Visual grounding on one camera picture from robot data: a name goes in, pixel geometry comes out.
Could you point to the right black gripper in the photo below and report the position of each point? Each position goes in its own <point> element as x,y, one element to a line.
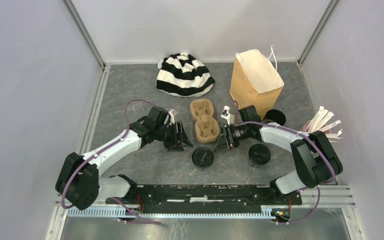
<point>226,139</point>

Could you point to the black white striped cloth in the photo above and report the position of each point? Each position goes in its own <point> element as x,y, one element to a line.
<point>182,75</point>

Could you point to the white wrapped straws bundle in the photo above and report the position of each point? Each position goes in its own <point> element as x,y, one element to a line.
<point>322,122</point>

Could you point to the brown paper bag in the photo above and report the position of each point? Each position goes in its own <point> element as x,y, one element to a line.
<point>255,80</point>

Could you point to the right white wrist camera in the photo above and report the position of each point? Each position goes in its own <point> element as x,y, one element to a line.
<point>229,117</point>

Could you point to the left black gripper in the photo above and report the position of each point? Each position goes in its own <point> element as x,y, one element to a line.
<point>181,137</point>

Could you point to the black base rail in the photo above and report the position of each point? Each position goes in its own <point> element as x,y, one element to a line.
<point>207,199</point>

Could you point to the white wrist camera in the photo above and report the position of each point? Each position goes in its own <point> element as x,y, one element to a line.
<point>229,117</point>
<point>172,113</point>

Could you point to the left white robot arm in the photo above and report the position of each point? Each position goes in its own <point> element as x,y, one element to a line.
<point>80,182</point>

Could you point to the brown cardboard cup carrier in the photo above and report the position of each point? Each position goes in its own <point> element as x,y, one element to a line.
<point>207,128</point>

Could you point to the pink straw holder cup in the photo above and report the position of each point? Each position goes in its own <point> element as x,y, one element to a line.
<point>306,127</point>

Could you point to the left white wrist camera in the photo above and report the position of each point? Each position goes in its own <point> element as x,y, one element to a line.
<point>172,113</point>

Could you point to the left aluminium frame post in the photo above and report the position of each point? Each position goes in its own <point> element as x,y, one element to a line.
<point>74,14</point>

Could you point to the black coffee cup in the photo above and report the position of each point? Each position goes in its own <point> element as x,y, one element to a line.
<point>202,168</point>
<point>256,162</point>
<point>276,116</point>

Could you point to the right aluminium frame post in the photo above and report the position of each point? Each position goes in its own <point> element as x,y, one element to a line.
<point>329,10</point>

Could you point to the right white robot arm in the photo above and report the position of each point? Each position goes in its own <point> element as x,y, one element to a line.
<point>314,157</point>

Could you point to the aluminium frame post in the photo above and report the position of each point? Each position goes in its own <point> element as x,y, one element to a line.
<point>329,10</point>
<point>74,14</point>

